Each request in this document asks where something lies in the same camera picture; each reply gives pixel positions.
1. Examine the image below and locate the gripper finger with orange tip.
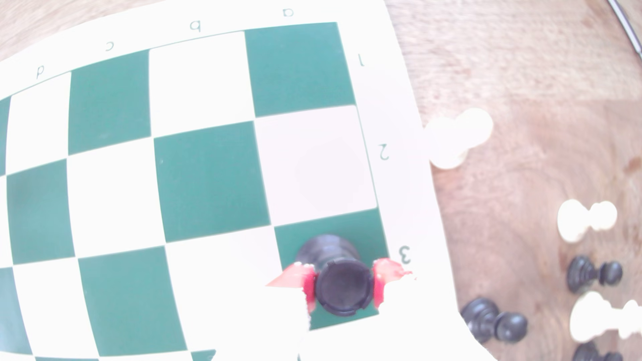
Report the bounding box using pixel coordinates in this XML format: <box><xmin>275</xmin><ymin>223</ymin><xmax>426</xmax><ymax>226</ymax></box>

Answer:
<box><xmin>373</xmin><ymin>258</ymin><xmax>497</xmax><ymax>361</ymax></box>
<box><xmin>213</xmin><ymin>263</ymin><xmax>317</xmax><ymax>361</ymax></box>

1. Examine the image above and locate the black rook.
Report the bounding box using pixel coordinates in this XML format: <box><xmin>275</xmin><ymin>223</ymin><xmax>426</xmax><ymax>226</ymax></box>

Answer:
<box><xmin>295</xmin><ymin>234</ymin><xmax>376</xmax><ymax>318</ymax></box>

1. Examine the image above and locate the green white chess mat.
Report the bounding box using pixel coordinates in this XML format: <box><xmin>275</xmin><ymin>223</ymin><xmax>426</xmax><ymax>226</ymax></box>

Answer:
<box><xmin>0</xmin><ymin>0</ymin><xmax>497</xmax><ymax>361</ymax></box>

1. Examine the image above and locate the white chess piece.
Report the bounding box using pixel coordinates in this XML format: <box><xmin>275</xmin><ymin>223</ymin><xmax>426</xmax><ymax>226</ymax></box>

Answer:
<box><xmin>569</xmin><ymin>292</ymin><xmax>642</xmax><ymax>344</ymax></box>

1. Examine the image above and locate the black chess piece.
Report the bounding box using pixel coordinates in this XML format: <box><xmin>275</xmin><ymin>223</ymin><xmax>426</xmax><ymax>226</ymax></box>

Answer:
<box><xmin>572</xmin><ymin>341</ymin><xmax>625</xmax><ymax>361</ymax></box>

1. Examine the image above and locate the black pawn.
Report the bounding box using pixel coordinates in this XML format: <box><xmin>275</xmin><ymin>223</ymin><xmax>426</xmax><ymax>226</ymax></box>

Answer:
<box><xmin>567</xmin><ymin>256</ymin><xmax>624</xmax><ymax>294</ymax></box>
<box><xmin>460</xmin><ymin>298</ymin><xmax>528</xmax><ymax>345</ymax></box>

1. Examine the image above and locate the white pawn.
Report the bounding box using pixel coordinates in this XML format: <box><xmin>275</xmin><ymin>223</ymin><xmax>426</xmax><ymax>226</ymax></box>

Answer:
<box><xmin>424</xmin><ymin>108</ymin><xmax>495</xmax><ymax>170</ymax></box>
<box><xmin>557</xmin><ymin>199</ymin><xmax>619</xmax><ymax>244</ymax></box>

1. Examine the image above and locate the thin grey cable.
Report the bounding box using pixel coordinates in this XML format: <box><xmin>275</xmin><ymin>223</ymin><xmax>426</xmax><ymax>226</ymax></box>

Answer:
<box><xmin>606</xmin><ymin>0</ymin><xmax>642</xmax><ymax>62</ymax></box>

